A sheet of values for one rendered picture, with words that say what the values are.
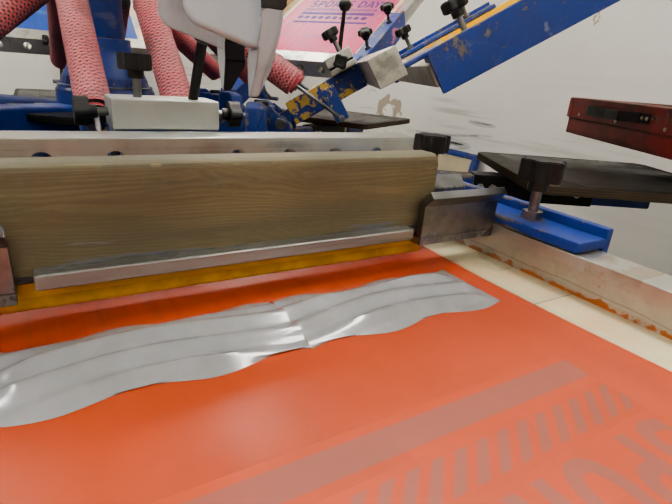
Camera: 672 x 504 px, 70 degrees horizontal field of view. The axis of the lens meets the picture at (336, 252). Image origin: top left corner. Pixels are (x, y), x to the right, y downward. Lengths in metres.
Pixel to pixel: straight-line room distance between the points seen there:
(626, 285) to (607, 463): 0.19
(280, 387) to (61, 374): 0.12
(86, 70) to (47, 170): 0.50
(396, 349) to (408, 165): 0.18
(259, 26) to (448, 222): 0.25
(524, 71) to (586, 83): 0.35
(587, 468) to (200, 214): 0.28
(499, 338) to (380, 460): 0.16
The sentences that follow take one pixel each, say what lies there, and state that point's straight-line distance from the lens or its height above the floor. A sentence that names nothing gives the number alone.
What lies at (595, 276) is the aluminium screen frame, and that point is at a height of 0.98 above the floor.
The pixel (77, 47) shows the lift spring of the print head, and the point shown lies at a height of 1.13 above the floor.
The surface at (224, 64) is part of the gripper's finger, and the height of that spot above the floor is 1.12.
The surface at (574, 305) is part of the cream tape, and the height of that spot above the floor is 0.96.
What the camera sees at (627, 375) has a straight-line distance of 0.37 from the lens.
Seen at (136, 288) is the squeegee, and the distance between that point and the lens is 0.38.
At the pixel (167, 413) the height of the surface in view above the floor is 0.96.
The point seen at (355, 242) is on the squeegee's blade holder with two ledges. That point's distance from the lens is 0.41.
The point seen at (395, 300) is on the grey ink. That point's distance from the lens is 0.38.
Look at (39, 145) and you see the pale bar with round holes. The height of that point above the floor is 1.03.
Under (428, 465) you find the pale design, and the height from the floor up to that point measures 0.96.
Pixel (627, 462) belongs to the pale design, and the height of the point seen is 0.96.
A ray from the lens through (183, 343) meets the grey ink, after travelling 0.31.
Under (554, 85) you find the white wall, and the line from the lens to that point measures 2.64.
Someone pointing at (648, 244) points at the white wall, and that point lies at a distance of 2.40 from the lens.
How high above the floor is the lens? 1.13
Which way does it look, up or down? 21 degrees down
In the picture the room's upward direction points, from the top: 5 degrees clockwise
